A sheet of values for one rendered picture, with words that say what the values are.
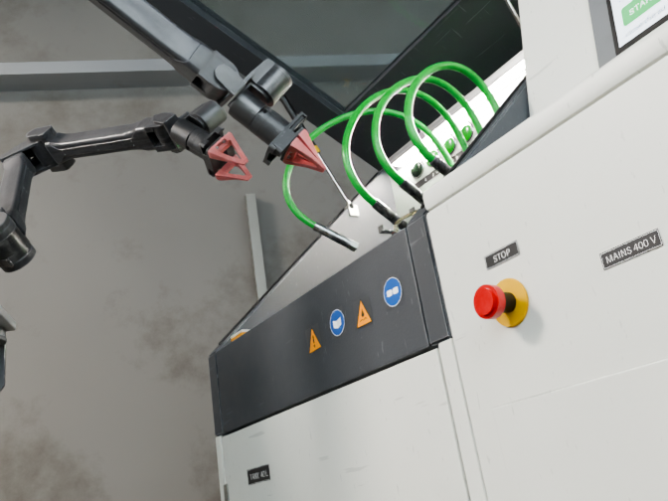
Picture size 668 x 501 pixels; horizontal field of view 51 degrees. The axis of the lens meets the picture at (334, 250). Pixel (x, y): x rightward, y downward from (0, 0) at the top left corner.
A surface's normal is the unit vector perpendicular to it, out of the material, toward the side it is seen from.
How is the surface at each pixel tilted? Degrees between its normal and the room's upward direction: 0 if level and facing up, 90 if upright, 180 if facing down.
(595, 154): 90
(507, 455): 90
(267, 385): 90
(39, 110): 90
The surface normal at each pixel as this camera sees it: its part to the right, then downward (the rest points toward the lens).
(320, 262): 0.52, -0.37
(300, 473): -0.84, -0.07
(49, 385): 0.17, -0.37
